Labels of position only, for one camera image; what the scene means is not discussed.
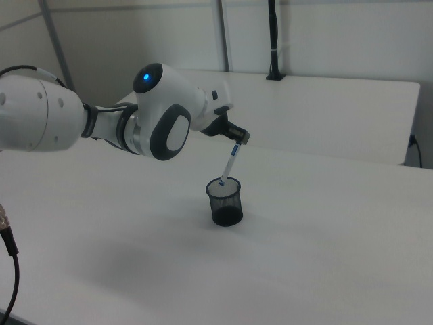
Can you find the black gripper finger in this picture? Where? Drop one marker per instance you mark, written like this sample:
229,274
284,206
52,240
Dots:
235,132
246,138

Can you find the blue and white marker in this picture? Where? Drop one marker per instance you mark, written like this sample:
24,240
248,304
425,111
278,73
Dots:
230,164

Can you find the dark Franka gripper body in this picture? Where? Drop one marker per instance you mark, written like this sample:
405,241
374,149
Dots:
216,123

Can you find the grey metal frame post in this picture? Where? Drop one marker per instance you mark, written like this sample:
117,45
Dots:
226,34
57,44

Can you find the black mesh pen cup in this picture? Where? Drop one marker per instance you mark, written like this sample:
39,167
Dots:
226,206

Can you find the black clamp pole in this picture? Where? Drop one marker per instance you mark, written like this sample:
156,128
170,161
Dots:
274,40

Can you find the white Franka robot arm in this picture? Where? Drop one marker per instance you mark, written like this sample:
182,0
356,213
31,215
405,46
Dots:
159,111

